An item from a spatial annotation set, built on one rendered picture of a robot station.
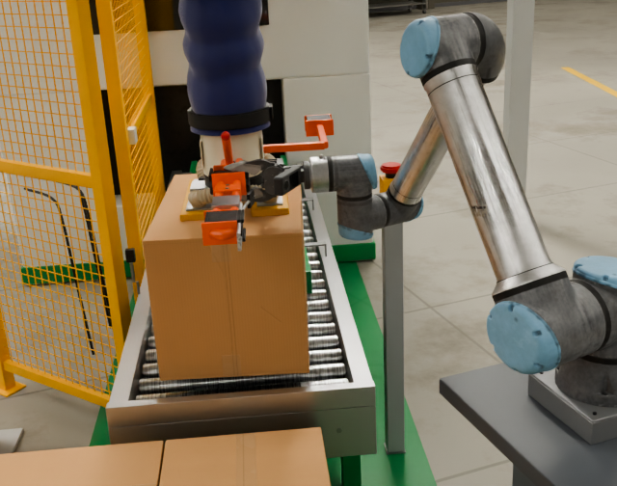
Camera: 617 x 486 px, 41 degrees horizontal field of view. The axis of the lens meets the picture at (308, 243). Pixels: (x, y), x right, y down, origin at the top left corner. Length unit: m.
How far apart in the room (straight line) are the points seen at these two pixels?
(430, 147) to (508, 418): 0.65
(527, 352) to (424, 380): 1.87
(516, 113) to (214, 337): 3.22
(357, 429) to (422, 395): 1.11
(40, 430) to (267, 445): 1.45
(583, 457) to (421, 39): 0.88
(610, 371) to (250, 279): 0.89
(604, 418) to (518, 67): 3.46
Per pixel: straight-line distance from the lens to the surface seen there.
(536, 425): 1.84
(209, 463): 2.09
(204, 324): 2.20
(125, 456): 2.17
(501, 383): 1.97
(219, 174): 2.07
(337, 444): 2.30
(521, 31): 5.00
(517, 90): 5.05
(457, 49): 1.73
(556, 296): 1.63
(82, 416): 3.44
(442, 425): 3.19
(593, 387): 1.81
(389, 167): 2.59
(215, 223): 1.73
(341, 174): 2.07
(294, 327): 2.19
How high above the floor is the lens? 1.74
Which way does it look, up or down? 21 degrees down
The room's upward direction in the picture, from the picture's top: 3 degrees counter-clockwise
